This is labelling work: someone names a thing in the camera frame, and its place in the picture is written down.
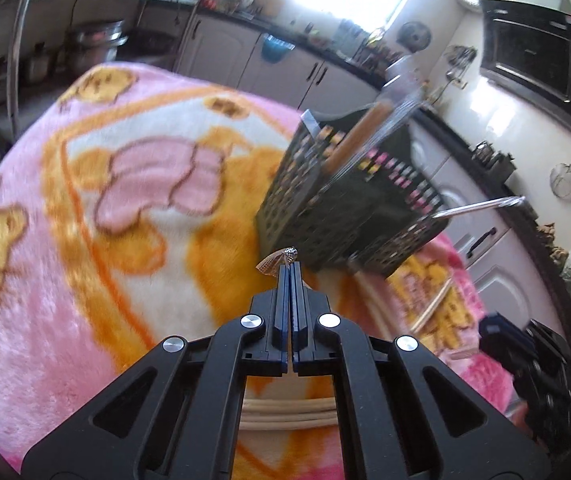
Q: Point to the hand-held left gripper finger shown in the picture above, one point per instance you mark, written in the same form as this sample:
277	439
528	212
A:
284	310
297	310

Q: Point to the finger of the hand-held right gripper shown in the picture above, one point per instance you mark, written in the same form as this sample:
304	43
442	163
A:
498	332

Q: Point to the wooden chopsticks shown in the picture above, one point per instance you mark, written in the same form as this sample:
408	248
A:
273	262
290	412
430	306
360	132

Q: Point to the black perforated utensil basket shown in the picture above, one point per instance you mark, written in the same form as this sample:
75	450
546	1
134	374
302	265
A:
315	195

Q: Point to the hanging kitchen utensils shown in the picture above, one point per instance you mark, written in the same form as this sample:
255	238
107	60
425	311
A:
460	62

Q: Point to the black kitchen countertop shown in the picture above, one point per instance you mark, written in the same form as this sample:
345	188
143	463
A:
530	220

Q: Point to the clear wrapped utensil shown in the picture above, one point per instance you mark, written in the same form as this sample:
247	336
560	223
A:
480	207

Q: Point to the pink printed blanket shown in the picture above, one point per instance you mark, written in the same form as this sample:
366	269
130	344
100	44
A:
115	285

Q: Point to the blue hanging bag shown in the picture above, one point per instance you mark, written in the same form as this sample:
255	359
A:
276	47

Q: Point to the white kitchen cabinets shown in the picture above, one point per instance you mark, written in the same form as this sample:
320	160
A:
220	45

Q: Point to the row of condiment bottles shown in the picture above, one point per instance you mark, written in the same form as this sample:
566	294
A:
365	45

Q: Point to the black range hood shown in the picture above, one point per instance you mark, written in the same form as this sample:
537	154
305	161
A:
535	60

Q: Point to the black pan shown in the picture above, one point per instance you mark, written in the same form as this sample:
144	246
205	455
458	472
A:
150	42

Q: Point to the large steel pot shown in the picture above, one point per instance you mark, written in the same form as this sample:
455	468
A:
96	42

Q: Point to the small steel pot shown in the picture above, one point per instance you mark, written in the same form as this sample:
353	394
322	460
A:
40	62

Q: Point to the steel shelf rack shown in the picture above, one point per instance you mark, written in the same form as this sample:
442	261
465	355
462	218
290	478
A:
17	60

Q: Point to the wall mounted fan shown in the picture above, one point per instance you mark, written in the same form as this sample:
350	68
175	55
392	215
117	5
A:
414	36

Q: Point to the silver exhaust duct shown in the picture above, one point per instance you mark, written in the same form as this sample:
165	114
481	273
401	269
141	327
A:
468	0

